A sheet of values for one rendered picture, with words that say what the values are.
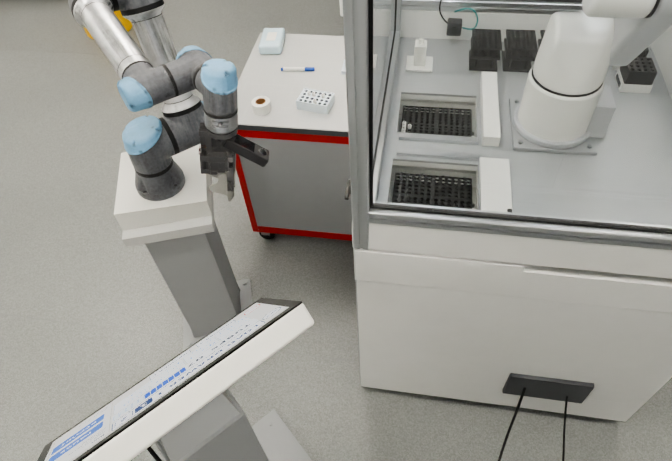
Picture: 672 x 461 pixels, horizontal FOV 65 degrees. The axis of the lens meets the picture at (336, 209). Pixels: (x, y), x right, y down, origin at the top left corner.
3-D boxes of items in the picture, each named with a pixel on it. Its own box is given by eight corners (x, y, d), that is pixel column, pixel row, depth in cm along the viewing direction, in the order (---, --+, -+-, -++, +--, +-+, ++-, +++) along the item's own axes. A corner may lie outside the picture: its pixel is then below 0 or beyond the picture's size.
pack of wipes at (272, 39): (281, 55, 225) (280, 46, 222) (259, 55, 226) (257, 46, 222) (286, 35, 235) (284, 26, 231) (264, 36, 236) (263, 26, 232)
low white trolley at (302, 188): (253, 244, 256) (218, 122, 198) (281, 155, 295) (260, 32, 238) (373, 256, 248) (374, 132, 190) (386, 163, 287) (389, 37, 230)
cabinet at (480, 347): (358, 395, 205) (352, 283, 145) (384, 198, 271) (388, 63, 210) (620, 431, 192) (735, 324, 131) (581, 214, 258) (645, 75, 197)
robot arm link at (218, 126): (238, 102, 123) (237, 121, 118) (238, 118, 127) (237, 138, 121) (205, 100, 122) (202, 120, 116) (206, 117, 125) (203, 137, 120)
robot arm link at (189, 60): (155, 54, 120) (175, 76, 114) (201, 37, 124) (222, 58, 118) (165, 83, 126) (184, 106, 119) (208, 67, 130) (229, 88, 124)
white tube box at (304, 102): (296, 108, 201) (295, 100, 198) (304, 95, 206) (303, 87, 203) (327, 114, 198) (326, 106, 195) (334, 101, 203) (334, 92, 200)
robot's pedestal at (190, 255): (184, 352, 221) (117, 242, 163) (184, 292, 240) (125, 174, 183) (255, 339, 223) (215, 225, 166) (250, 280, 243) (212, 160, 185)
